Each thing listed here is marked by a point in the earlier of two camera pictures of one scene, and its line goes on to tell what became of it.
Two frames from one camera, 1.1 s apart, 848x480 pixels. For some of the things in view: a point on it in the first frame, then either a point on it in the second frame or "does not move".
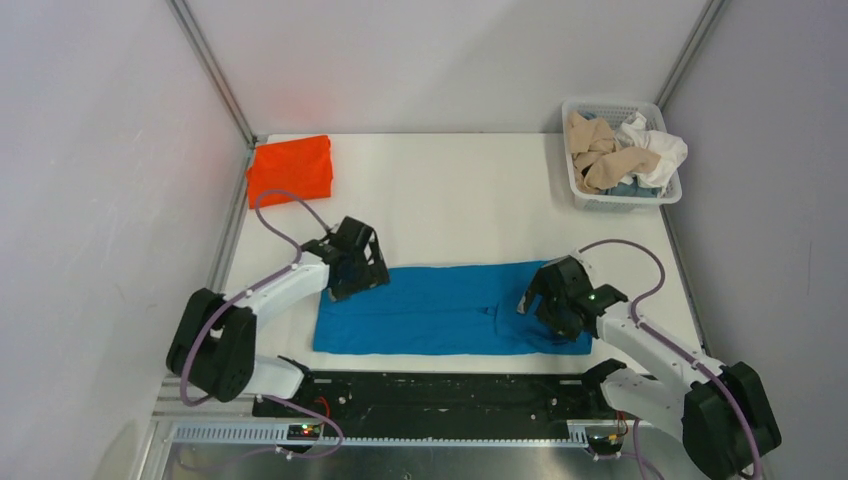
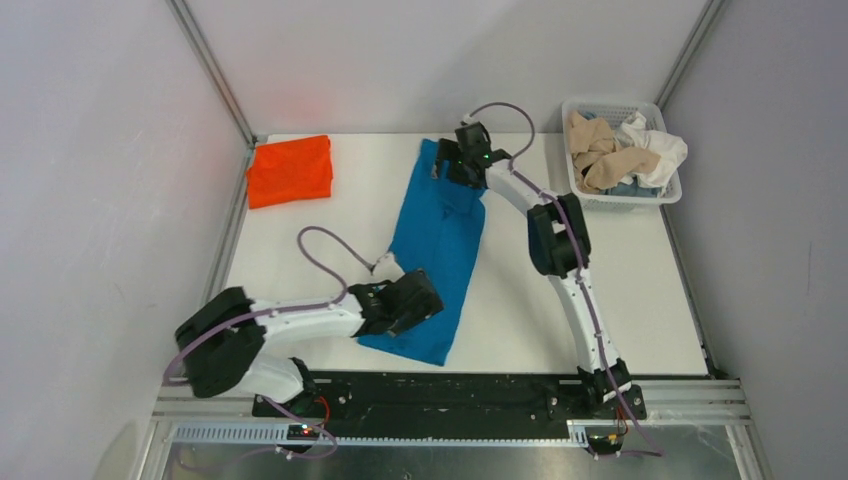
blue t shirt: x=453 y=310 → x=438 y=233
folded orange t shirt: x=302 y=167 does not move
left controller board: x=304 y=432 does not move
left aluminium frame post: x=187 y=22 does not move
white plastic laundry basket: x=613 y=113 does not move
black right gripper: x=559 y=326 → x=449 y=149
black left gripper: x=374 y=274 → x=428 y=308
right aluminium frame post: x=689 y=51 does not move
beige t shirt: x=600 y=162 does not move
